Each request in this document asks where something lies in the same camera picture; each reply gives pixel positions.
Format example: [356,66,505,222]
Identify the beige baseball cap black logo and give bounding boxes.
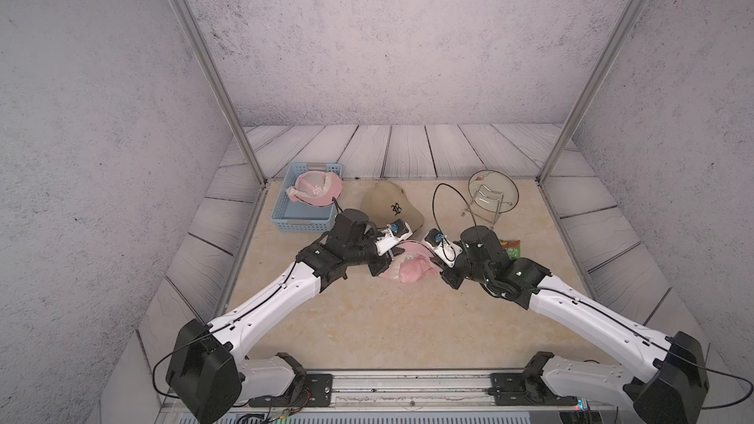
[359,182,424,232]

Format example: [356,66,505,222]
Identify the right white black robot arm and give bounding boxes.
[425,227,710,423]

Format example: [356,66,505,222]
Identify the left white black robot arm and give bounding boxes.
[165,209,412,423]

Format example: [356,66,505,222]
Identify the green red snack bag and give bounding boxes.
[500,239,522,259]

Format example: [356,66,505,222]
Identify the white ceramic plate red flowers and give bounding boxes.
[469,170,520,211]

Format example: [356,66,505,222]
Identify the light blue plastic basket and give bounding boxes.
[271,162,343,232]

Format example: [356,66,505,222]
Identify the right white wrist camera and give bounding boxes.
[422,229,463,269]

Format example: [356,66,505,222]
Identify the chrome wire plate rack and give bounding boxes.
[469,184,514,227]

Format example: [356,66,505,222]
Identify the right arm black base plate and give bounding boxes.
[487,372,578,408]

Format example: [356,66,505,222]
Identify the aluminium front rail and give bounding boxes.
[169,369,602,421]

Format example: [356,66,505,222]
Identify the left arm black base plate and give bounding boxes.
[247,373,334,409]

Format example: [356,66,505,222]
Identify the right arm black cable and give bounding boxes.
[431,181,754,412]

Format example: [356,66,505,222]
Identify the left aluminium corner post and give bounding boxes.
[168,0,267,186]

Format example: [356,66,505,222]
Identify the aluminium corner post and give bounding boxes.
[536,0,649,188]
[168,0,267,186]

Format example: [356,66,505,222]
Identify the right aluminium corner post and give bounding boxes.
[536,0,649,188]

